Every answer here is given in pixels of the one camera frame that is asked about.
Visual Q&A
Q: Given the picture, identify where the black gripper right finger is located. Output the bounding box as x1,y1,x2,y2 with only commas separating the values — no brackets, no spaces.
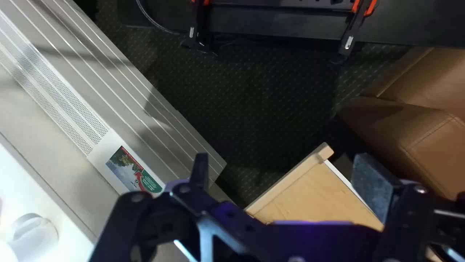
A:
350,151,465,262

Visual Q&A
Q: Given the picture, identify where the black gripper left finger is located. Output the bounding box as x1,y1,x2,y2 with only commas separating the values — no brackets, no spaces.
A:
90,151,273,262

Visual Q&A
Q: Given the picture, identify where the wooden cabinet drawer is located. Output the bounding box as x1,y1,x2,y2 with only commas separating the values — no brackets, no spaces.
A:
244,141,386,232

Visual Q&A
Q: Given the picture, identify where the brown leather armchair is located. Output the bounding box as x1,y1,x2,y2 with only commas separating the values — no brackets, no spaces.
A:
338,45,465,202

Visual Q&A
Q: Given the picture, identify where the orange black clamp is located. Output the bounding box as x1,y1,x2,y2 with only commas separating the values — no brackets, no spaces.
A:
186,0,215,52
337,0,379,58

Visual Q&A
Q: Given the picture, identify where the black table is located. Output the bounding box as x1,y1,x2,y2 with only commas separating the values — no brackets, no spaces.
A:
128,0,465,49

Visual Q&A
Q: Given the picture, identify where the grey wall heater unit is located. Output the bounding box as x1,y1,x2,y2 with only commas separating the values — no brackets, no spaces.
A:
0,0,229,244

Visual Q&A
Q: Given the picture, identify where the thin black cable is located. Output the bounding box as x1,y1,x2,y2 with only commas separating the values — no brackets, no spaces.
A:
133,0,189,39

